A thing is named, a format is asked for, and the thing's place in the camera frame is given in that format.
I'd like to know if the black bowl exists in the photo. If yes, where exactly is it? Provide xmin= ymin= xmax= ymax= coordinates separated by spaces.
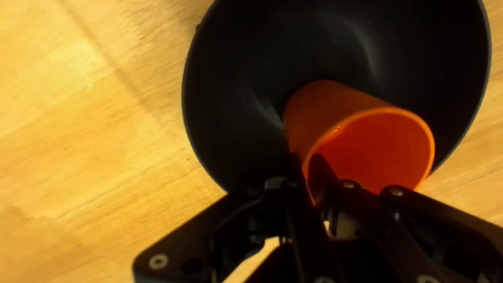
xmin=182 ymin=0 xmax=491 ymax=194

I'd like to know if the orange plastic cup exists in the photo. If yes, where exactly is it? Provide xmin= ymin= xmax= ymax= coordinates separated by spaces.
xmin=283 ymin=80 xmax=436 ymax=205

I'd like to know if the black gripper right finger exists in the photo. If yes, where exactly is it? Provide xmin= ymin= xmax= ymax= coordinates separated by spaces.
xmin=308 ymin=156 xmax=503 ymax=283

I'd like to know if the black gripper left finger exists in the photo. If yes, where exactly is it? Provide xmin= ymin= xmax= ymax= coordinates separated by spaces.
xmin=132 ymin=156 xmax=337 ymax=283

